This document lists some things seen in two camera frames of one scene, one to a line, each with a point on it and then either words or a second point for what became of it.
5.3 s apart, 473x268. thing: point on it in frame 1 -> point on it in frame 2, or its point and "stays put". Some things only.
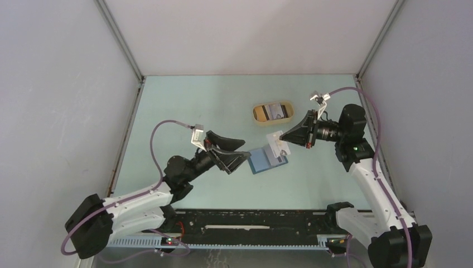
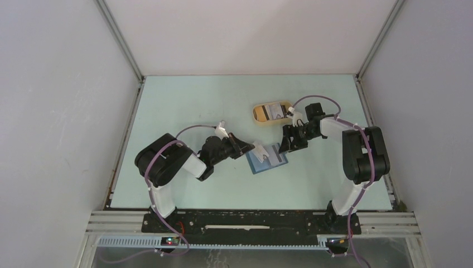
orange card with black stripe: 261,114 stays put
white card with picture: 276,144 -> 259,151
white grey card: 274,160 stays put
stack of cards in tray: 275,111 stays put
